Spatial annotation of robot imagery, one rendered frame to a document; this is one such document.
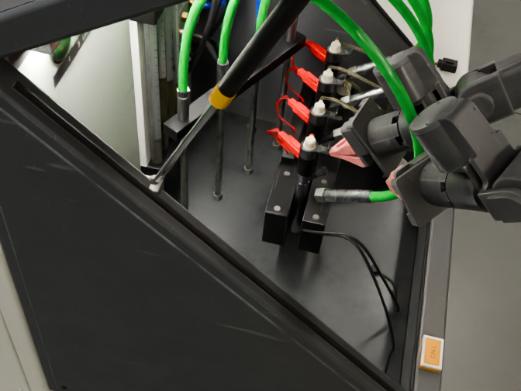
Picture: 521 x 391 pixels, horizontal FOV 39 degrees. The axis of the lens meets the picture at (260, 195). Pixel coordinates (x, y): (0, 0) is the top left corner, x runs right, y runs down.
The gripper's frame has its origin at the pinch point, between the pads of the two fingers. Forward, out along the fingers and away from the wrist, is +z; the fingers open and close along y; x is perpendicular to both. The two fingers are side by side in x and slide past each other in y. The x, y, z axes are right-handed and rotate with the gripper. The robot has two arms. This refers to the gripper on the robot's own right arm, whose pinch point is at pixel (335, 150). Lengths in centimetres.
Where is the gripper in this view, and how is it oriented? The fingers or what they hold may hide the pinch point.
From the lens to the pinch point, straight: 113.4
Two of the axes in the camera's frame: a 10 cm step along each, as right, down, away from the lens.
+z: -6.4, 1.7, 7.5
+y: -6.0, -7.2, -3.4
